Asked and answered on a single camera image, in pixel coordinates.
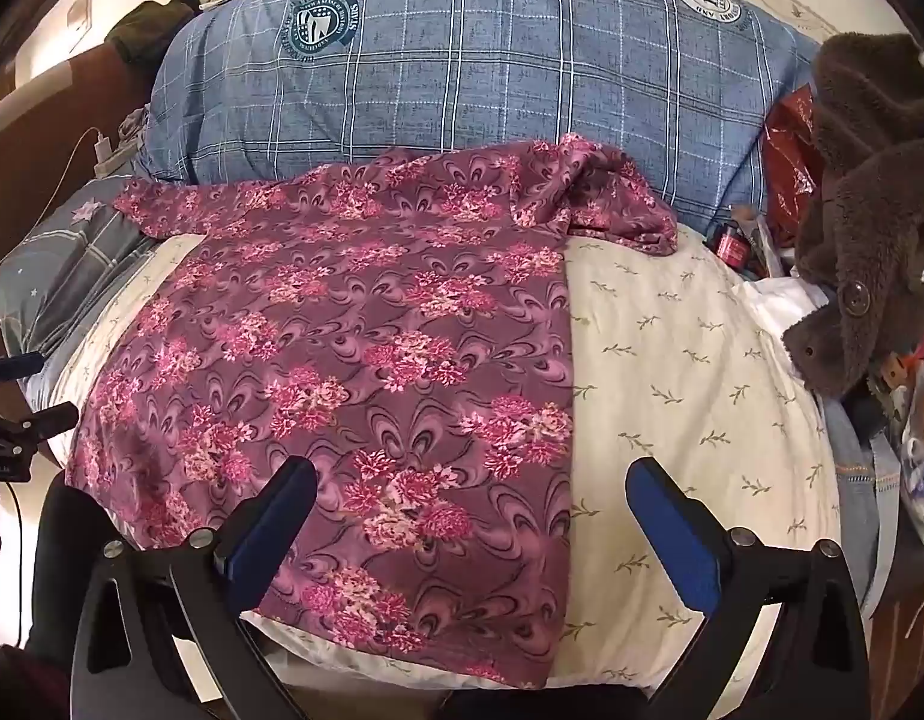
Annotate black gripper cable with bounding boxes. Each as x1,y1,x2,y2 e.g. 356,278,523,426
3,478,26,545

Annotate olive green clothing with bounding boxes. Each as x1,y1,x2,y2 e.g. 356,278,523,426
106,0,204,65

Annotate wooden headboard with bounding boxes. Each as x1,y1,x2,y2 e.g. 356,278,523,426
0,37,155,361

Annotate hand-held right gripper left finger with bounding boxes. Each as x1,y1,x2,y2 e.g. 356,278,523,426
70,456,318,720

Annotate white cloth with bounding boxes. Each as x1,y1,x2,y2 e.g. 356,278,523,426
743,276,830,338

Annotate brown fleece jacket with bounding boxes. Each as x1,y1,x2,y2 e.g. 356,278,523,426
781,31,924,398

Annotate small red bottle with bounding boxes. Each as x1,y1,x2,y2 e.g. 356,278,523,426
713,221,748,263

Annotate blue plaid quilt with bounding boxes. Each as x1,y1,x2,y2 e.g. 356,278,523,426
136,0,823,237

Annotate white charger cable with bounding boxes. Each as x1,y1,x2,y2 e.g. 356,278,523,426
0,127,103,301

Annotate grey striped blanket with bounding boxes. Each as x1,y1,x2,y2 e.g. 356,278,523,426
0,176,159,391

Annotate red plastic bag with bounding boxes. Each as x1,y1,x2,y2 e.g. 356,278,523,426
762,82,827,241

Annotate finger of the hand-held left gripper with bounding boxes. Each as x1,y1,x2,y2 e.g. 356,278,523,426
0,402,80,460

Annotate blue denim jeans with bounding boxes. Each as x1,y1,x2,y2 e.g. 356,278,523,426
822,390,902,608

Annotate pink floral garment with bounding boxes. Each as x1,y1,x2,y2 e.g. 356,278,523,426
64,133,680,687

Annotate cream leaf-print bed sheet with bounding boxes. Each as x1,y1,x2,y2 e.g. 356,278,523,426
46,229,842,698

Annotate white power strip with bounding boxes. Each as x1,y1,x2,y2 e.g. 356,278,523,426
93,131,133,173

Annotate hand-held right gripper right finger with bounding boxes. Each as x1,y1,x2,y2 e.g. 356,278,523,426
625,456,892,720

